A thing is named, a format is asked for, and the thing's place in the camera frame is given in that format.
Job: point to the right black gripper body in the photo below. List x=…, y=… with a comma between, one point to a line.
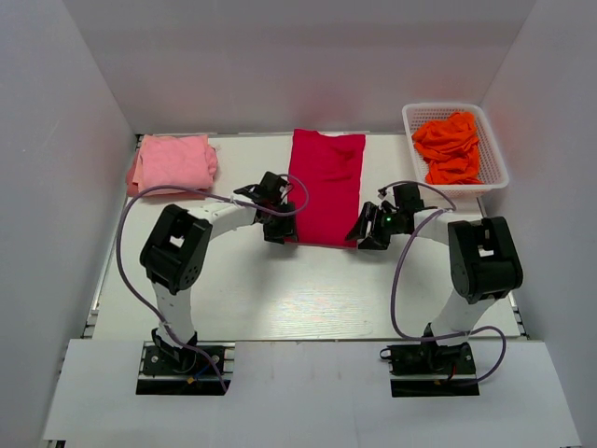
x=386, y=225

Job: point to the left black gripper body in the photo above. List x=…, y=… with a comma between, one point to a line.
x=278, y=210

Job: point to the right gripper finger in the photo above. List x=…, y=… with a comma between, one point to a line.
x=374, y=242
x=364, y=223

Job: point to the crimson red t shirt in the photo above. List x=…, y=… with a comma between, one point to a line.
x=329, y=168

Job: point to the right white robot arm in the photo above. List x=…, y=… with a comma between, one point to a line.
x=484, y=264

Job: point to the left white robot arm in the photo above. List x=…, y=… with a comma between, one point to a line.
x=175, y=251

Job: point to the orange t shirt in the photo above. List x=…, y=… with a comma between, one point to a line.
x=450, y=148

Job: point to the white plastic basket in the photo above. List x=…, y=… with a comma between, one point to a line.
x=492, y=172

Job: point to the folded pink t shirt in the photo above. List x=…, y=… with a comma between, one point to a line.
x=187, y=161

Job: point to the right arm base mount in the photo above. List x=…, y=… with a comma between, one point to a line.
x=428, y=370

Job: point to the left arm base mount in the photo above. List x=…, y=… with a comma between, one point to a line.
x=159, y=375

